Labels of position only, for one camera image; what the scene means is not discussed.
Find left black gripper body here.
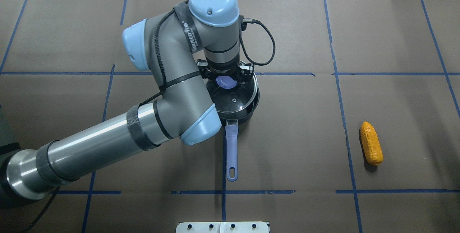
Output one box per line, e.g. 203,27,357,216
197,59,254,83

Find yellow corn cob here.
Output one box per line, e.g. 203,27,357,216
359,121,384,166

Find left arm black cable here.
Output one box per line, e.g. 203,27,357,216
239,18,276,66

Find white pillar mount base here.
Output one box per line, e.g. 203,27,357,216
175,221,271,233

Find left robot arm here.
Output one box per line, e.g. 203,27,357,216
1,0,240,209

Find blue saucepan with handle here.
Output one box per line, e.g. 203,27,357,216
217,88,260,182

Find glass pot lid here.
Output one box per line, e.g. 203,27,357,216
206,75,258,114

